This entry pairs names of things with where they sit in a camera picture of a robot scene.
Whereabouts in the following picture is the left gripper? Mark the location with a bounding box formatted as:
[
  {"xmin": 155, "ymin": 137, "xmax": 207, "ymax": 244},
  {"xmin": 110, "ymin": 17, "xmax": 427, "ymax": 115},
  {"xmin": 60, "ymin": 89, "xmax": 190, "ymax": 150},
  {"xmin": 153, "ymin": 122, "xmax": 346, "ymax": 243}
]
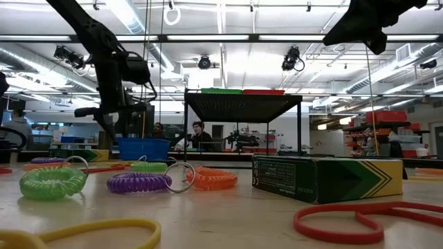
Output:
[{"xmin": 73, "ymin": 50, "xmax": 128, "ymax": 140}]

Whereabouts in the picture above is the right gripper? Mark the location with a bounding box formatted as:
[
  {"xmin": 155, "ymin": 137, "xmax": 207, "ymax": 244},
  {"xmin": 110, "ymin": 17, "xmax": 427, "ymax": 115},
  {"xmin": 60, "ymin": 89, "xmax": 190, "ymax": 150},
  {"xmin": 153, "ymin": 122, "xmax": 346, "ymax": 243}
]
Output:
[{"xmin": 322, "ymin": 0, "xmax": 428, "ymax": 56}]

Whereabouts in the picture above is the green blue crayon box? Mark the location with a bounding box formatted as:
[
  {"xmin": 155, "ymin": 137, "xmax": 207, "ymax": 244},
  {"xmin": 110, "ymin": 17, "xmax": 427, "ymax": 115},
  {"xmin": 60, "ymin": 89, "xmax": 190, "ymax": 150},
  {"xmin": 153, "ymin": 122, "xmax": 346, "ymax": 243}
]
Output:
[
  {"xmin": 251, "ymin": 156, "xmax": 404, "ymax": 205},
  {"xmin": 48, "ymin": 148, "xmax": 110, "ymax": 163}
]

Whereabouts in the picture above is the long red rubber band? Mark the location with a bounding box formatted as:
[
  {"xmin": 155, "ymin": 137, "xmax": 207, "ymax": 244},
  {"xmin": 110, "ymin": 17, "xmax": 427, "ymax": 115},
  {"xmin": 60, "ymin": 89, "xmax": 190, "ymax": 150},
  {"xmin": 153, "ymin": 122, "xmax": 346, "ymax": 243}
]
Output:
[{"xmin": 81, "ymin": 163, "xmax": 126, "ymax": 174}]

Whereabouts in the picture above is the blue plastic basket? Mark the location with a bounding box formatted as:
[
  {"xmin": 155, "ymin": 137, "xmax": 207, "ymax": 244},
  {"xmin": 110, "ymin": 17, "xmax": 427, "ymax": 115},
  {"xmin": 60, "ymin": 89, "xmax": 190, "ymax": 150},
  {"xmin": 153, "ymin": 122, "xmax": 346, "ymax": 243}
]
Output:
[{"xmin": 116, "ymin": 137, "xmax": 171, "ymax": 162}]

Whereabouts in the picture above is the purple coil wristband keyring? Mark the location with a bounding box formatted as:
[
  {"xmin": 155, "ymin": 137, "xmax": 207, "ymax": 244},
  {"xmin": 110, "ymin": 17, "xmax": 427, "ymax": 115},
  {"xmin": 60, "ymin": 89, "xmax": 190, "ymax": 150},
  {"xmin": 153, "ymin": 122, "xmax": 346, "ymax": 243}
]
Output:
[
  {"xmin": 106, "ymin": 161, "xmax": 197, "ymax": 194},
  {"xmin": 30, "ymin": 157, "xmax": 66, "ymax": 165}
]

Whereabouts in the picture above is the green coil wristband keyring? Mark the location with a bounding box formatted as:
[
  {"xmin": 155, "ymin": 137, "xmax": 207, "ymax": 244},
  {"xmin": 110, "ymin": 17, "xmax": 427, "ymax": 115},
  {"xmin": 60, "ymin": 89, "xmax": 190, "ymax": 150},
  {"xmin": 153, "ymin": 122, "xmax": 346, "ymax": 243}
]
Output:
[
  {"xmin": 130, "ymin": 155, "xmax": 170, "ymax": 174},
  {"xmin": 19, "ymin": 155, "xmax": 89, "ymax": 201}
]

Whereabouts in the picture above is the red plastic basket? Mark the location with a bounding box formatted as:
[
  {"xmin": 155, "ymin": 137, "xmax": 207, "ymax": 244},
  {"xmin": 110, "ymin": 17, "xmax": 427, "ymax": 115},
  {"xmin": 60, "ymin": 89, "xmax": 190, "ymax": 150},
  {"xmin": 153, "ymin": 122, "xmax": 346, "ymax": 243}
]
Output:
[{"xmin": 242, "ymin": 89, "xmax": 286, "ymax": 96}]

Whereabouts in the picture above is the green plastic basket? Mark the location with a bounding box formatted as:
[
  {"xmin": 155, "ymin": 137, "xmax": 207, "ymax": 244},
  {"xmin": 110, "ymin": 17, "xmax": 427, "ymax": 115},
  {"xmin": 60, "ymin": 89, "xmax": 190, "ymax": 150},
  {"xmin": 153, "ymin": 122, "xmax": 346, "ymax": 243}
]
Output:
[{"xmin": 200, "ymin": 87, "xmax": 244, "ymax": 95}]

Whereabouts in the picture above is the orange coil wristband keyring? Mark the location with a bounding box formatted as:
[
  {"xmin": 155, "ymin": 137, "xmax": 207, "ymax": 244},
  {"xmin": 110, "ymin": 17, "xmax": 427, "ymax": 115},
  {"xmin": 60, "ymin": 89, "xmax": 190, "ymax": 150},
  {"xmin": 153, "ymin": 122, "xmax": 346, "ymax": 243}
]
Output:
[{"xmin": 186, "ymin": 166, "xmax": 239, "ymax": 192}]

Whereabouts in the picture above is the person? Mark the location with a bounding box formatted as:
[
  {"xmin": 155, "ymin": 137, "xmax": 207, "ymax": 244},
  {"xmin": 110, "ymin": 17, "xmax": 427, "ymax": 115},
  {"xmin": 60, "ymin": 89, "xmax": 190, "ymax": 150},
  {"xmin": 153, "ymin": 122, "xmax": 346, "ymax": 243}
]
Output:
[
  {"xmin": 188, "ymin": 120, "xmax": 214, "ymax": 152},
  {"xmin": 150, "ymin": 122, "xmax": 167, "ymax": 140},
  {"xmin": 3, "ymin": 109, "xmax": 34, "ymax": 149}
]

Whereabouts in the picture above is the red storage bin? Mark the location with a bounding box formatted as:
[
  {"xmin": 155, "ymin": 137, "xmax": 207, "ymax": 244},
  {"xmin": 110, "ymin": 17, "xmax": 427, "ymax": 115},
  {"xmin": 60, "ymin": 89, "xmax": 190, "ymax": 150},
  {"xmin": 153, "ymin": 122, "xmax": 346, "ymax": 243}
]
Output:
[{"xmin": 365, "ymin": 110, "xmax": 408, "ymax": 124}]

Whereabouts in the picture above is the black shelf unit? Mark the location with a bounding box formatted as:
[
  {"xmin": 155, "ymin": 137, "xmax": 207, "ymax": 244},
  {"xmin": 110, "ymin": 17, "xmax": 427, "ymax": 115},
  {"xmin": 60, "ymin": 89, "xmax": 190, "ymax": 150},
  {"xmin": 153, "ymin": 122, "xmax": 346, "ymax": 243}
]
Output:
[{"xmin": 342, "ymin": 120, "xmax": 432, "ymax": 159}]

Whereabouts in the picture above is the clear plastic bin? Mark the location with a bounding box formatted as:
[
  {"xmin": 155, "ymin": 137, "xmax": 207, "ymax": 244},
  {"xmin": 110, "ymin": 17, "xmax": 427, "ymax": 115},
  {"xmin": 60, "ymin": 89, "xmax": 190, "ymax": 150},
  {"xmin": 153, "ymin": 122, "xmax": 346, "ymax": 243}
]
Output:
[{"xmin": 387, "ymin": 133, "xmax": 422, "ymax": 145}]

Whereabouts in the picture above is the black metal crossbar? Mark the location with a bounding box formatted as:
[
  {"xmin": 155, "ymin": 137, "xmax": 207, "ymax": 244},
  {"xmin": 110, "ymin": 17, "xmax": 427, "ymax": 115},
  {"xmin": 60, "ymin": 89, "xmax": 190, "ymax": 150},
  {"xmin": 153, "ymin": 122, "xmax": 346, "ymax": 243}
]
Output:
[{"xmin": 0, "ymin": 33, "xmax": 443, "ymax": 44}]

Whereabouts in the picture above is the black perforated metal stand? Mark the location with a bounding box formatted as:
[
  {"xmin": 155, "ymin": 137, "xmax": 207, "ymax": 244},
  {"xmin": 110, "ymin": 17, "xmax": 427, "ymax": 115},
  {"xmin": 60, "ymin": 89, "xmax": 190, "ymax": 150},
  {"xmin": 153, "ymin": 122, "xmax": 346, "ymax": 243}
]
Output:
[{"xmin": 183, "ymin": 90, "xmax": 303, "ymax": 170}]

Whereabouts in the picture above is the orange rubber band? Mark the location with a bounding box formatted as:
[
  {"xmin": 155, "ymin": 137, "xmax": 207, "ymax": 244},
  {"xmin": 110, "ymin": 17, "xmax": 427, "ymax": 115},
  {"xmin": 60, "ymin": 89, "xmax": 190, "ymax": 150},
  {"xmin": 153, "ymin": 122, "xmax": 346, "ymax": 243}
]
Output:
[{"xmin": 414, "ymin": 167, "xmax": 443, "ymax": 176}]

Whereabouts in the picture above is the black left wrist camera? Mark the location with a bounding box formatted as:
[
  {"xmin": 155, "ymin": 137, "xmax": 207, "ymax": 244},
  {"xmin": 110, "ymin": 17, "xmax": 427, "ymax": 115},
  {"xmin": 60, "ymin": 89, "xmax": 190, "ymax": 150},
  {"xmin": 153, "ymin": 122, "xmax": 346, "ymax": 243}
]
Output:
[{"xmin": 120, "ymin": 57, "xmax": 152, "ymax": 86}]

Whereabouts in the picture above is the black hanging camera with cable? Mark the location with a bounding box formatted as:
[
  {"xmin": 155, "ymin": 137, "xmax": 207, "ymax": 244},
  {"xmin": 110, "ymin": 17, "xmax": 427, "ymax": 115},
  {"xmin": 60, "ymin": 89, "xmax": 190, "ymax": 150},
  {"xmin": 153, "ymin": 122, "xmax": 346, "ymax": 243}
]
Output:
[{"xmin": 281, "ymin": 46, "xmax": 305, "ymax": 73}]

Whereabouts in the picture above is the white looped cable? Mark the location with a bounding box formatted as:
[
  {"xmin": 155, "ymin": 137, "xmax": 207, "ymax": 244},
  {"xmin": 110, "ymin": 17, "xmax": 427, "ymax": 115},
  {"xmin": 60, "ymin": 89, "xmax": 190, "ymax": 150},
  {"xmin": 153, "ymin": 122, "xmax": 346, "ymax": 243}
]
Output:
[{"xmin": 163, "ymin": 0, "xmax": 181, "ymax": 26}]

